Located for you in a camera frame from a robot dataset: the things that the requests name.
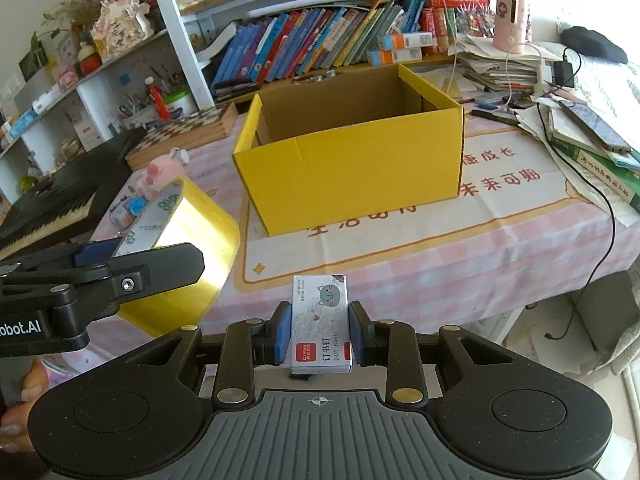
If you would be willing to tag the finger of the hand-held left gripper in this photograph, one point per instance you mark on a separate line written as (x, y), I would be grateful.
(95, 253)
(160, 272)

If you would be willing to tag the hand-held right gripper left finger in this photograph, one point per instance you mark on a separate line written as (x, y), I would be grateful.
(282, 331)

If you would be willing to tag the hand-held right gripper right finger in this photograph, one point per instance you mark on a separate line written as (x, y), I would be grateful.
(358, 331)

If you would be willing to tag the grey staple box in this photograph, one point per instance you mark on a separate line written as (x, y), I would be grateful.
(320, 320)

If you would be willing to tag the yellow packing tape roll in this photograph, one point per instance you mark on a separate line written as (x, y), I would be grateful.
(200, 225)

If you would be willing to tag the pink plush pig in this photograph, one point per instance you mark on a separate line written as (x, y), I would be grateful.
(160, 172)

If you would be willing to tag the yellow cardboard box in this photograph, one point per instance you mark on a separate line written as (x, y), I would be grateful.
(350, 175)

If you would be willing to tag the person's left hand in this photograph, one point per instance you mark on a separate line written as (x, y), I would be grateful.
(35, 382)

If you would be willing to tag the white blue small bottle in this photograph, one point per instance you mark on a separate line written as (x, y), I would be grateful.
(131, 208)

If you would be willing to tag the black electronic keyboard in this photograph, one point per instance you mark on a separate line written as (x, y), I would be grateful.
(75, 185)

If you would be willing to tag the pink checked tablecloth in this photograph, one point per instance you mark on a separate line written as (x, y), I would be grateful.
(450, 285)

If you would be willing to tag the white box red label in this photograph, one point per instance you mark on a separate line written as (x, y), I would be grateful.
(91, 136)

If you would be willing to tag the white pen holder with pens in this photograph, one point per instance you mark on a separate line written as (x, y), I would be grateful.
(137, 112)

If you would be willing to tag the wooden chess board box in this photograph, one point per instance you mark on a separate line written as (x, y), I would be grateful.
(190, 125)

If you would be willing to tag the green lid white jar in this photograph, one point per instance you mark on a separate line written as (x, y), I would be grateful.
(181, 103)

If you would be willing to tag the printed white desk mat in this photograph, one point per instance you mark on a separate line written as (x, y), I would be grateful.
(500, 210)

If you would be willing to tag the black flat case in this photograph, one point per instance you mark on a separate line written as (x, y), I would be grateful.
(232, 89)

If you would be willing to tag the white bookshelf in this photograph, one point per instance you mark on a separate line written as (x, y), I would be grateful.
(175, 35)

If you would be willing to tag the dried flower bunch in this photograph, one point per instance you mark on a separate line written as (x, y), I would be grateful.
(75, 5)

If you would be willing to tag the row of colourful books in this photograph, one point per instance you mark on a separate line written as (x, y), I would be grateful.
(310, 40)

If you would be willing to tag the orange white small box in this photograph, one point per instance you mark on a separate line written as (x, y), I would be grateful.
(395, 56)
(405, 40)

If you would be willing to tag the green thick book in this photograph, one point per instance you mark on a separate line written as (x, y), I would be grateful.
(600, 172)

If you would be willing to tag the stack of papers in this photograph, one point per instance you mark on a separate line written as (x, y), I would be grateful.
(495, 67)

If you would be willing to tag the smartphone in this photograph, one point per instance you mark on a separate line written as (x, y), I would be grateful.
(595, 126)

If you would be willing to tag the black power adapter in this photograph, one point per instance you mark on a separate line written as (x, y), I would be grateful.
(563, 74)

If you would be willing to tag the pink phone holder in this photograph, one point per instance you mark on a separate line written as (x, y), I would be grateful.
(511, 20)

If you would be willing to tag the black pouch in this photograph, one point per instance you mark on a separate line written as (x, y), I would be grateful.
(595, 44)

